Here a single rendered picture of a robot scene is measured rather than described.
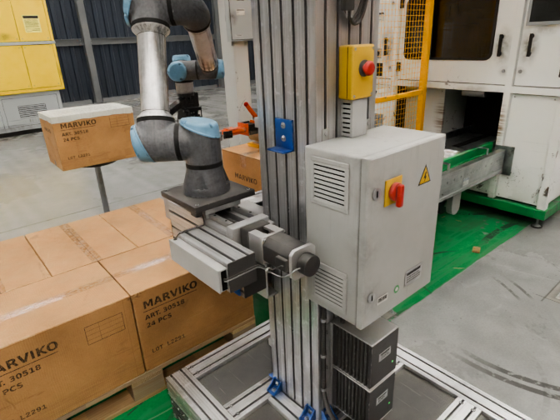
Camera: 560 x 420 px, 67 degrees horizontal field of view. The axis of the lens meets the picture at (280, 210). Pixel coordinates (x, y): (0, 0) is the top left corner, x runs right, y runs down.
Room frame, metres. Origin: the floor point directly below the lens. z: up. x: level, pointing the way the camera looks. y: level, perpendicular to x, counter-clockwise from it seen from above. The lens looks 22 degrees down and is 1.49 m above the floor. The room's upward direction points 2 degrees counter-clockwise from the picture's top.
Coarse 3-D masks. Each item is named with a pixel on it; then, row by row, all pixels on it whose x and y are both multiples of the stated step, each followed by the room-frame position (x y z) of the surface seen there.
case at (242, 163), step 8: (224, 152) 2.21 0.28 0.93; (232, 152) 2.14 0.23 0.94; (240, 152) 2.12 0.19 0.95; (248, 152) 2.11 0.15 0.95; (256, 152) 2.10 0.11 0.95; (224, 160) 2.21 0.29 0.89; (232, 160) 2.15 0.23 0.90; (240, 160) 2.09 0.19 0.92; (248, 160) 2.04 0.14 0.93; (256, 160) 1.99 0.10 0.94; (224, 168) 2.22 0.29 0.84; (232, 168) 2.15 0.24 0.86; (240, 168) 2.10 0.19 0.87; (248, 168) 2.04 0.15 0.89; (256, 168) 1.99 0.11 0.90; (232, 176) 2.16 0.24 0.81; (240, 176) 2.10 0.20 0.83; (248, 176) 2.05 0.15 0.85; (256, 176) 2.00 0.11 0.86; (248, 184) 2.05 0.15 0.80; (256, 184) 2.00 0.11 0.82
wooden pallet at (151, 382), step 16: (224, 336) 1.82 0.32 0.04; (208, 352) 1.72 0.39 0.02; (160, 368) 1.51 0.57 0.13; (176, 368) 1.62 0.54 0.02; (128, 384) 1.42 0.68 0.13; (144, 384) 1.46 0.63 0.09; (160, 384) 1.50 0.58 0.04; (96, 400) 1.33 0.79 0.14; (112, 400) 1.44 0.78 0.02; (128, 400) 1.44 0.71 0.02; (144, 400) 1.45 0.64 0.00; (64, 416) 1.25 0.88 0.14; (80, 416) 1.36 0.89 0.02; (96, 416) 1.36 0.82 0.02; (112, 416) 1.36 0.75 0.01
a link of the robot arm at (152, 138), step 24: (144, 0) 1.41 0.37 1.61; (168, 0) 1.41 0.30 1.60; (144, 24) 1.38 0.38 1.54; (168, 24) 1.44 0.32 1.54; (144, 48) 1.37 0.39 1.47; (144, 72) 1.35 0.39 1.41; (144, 96) 1.32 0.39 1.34; (168, 96) 1.37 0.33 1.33; (144, 120) 1.28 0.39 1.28; (168, 120) 1.30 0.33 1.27; (144, 144) 1.25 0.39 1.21; (168, 144) 1.25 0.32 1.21
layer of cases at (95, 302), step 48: (48, 240) 2.03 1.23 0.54; (96, 240) 2.01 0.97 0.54; (144, 240) 1.98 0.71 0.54; (0, 288) 1.57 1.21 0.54; (48, 288) 1.55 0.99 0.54; (96, 288) 1.53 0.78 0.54; (144, 288) 1.52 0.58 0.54; (192, 288) 1.64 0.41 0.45; (0, 336) 1.24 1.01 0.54; (48, 336) 1.27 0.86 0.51; (96, 336) 1.37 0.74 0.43; (144, 336) 1.48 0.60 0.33; (192, 336) 1.62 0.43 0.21; (0, 384) 1.16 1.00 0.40; (48, 384) 1.24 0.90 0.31; (96, 384) 1.34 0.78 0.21
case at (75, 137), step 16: (48, 112) 3.30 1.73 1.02; (64, 112) 3.27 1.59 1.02; (80, 112) 3.23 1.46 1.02; (96, 112) 3.27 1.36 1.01; (112, 112) 3.35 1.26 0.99; (128, 112) 3.42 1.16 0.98; (48, 128) 3.18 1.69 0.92; (64, 128) 3.12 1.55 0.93; (80, 128) 3.19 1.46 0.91; (96, 128) 3.26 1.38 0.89; (112, 128) 3.33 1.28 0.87; (128, 128) 3.41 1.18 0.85; (48, 144) 3.30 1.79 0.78; (64, 144) 3.10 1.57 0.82; (80, 144) 3.17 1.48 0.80; (96, 144) 3.24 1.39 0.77; (112, 144) 3.32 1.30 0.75; (128, 144) 3.40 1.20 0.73; (64, 160) 3.09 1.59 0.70; (80, 160) 3.16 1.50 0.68; (96, 160) 3.23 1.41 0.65; (112, 160) 3.30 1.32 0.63
